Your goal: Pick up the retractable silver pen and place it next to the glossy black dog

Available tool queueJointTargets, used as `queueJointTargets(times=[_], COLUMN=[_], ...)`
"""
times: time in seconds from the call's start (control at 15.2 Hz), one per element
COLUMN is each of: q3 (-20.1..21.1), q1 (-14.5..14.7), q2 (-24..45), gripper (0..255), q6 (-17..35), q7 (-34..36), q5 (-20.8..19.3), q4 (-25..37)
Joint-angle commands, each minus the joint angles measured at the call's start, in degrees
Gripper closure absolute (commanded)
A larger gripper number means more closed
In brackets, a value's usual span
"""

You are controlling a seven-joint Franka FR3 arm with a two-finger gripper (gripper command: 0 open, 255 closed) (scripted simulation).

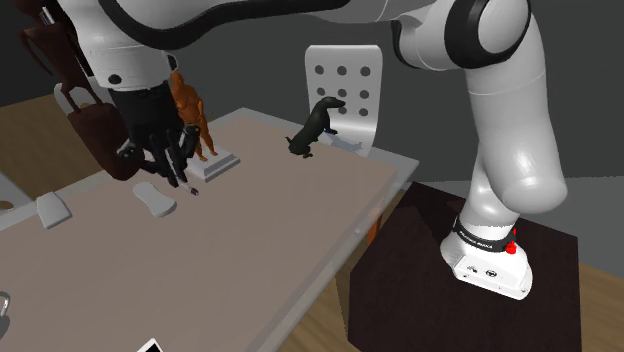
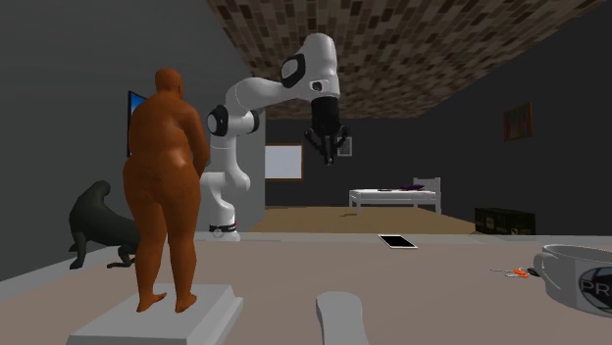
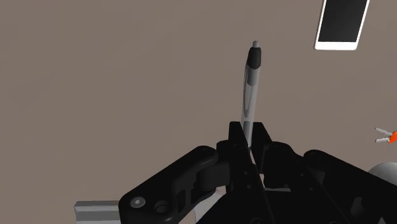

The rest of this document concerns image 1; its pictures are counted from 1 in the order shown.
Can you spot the grey table with beige top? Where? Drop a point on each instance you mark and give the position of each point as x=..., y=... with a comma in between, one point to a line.
x=195, y=268

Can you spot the white-edged black flat device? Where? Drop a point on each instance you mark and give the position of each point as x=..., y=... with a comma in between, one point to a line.
x=150, y=347

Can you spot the white chair with round holes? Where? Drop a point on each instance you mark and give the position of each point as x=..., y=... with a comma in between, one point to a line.
x=358, y=58

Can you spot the grey wedge-shaped object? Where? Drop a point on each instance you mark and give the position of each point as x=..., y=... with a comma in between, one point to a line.
x=52, y=209

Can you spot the orange human figure on base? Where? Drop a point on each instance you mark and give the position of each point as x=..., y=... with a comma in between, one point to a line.
x=195, y=114

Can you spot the white oblong rounded object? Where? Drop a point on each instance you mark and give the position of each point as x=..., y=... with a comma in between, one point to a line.
x=155, y=200

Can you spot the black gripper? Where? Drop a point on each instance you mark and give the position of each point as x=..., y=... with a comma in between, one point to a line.
x=144, y=112

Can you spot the black animal figure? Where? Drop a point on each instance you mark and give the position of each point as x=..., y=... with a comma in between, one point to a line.
x=312, y=129

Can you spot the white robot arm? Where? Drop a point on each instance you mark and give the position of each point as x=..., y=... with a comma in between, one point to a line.
x=502, y=122

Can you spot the dark robot stand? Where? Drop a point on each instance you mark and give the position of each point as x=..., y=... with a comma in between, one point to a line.
x=414, y=292

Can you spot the black and white pen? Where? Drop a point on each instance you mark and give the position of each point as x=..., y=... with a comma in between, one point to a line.
x=191, y=189

